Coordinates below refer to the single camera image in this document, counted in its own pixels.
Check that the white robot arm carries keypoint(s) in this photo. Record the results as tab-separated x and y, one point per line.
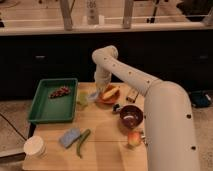
169	124

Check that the dark teal bag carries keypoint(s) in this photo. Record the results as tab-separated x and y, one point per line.
200	99

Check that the red grapes bunch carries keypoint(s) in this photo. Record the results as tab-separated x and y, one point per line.
62	91

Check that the yellow banana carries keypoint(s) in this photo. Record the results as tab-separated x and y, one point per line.
110	93

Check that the small pale towel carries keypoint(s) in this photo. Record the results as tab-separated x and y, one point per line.
93	96

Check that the small dark toy object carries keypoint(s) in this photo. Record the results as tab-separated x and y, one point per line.
116	107

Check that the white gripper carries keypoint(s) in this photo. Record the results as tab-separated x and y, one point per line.
102	78

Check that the blue sponge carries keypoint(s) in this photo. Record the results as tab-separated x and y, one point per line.
69	137

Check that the small brown box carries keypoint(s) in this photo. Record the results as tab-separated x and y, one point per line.
132	96

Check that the green chili pepper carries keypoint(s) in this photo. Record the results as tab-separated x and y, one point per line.
81	140

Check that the green plastic tray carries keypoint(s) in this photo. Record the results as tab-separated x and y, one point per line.
45	109

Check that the orange plate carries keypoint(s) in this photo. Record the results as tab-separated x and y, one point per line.
110	100

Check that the white paper cup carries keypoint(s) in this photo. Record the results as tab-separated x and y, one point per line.
34	146

